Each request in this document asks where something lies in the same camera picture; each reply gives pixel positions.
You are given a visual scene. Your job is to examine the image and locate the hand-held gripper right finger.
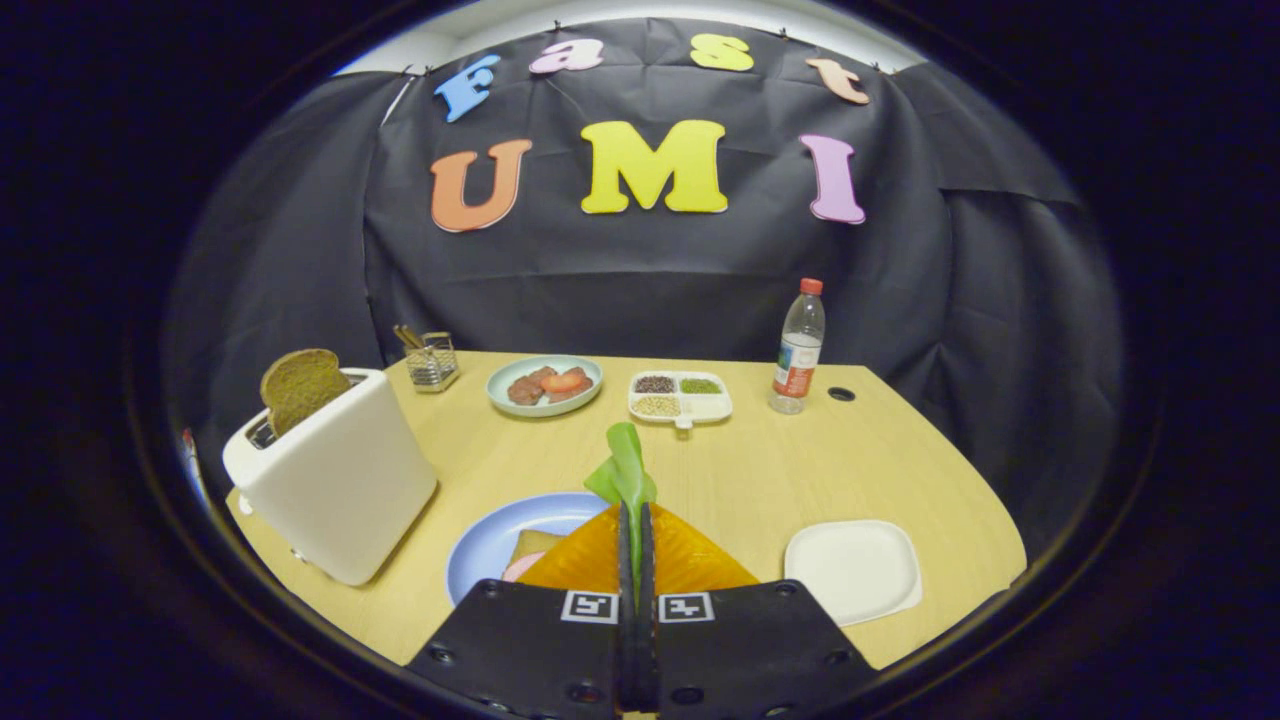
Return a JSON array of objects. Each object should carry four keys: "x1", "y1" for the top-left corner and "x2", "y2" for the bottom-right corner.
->
[{"x1": 640, "y1": 503, "x2": 881, "y2": 720}]

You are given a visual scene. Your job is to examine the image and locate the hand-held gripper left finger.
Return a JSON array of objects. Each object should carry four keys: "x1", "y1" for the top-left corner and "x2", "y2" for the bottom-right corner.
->
[{"x1": 405, "y1": 503, "x2": 641, "y2": 720}]

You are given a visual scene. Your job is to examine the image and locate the green lettuce leaf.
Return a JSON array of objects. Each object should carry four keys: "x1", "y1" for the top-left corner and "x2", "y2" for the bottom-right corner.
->
[{"x1": 584, "y1": 422, "x2": 659, "y2": 601}]

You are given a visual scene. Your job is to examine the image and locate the brown bread slice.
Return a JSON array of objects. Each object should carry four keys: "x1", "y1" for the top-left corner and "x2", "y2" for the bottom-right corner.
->
[{"x1": 260, "y1": 348, "x2": 353, "y2": 438}]

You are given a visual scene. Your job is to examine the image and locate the toasted bread slice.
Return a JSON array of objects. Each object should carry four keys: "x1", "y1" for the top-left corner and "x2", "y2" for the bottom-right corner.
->
[{"x1": 505, "y1": 529, "x2": 567, "y2": 571}]

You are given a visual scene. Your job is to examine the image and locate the blue round plate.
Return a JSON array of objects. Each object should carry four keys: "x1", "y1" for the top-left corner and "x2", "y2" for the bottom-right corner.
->
[{"x1": 446, "y1": 491, "x2": 611, "y2": 606}]

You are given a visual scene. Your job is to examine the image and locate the white square plate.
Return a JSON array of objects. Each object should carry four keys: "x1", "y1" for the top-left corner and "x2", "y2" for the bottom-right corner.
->
[{"x1": 784, "y1": 519, "x2": 923, "y2": 627}]

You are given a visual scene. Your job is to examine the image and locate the white toaster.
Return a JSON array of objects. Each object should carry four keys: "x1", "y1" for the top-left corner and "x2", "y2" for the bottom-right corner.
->
[{"x1": 222, "y1": 368, "x2": 439, "y2": 587}]

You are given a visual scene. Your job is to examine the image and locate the pale green round plate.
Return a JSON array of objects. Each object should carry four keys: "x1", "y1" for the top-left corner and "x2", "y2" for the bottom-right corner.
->
[{"x1": 486, "y1": 355, "x2": 604, "y2": 418}]

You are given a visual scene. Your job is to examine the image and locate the white divided grain tray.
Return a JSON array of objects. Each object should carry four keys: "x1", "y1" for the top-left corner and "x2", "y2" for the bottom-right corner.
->
[{"x1": 628, "y1": 371, "x2": 733, "y2": 429}]

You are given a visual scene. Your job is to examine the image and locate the brown meat slice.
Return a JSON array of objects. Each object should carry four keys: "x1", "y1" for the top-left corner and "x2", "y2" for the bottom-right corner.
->
[{"x1": 507, "y1": 366, "x2": 557, "y2": 406}]

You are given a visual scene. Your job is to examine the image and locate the clear bottle red cap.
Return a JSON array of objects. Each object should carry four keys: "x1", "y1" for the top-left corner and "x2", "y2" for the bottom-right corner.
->
[{"x1": 769, "y1": 278, "x2": 827, "y2": 415}]

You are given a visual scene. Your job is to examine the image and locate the wire utensil basket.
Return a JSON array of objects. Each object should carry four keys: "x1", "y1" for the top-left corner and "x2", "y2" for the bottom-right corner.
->
[{"x1": 393, "y1": 324, "x2": 461, "y2": 393}]

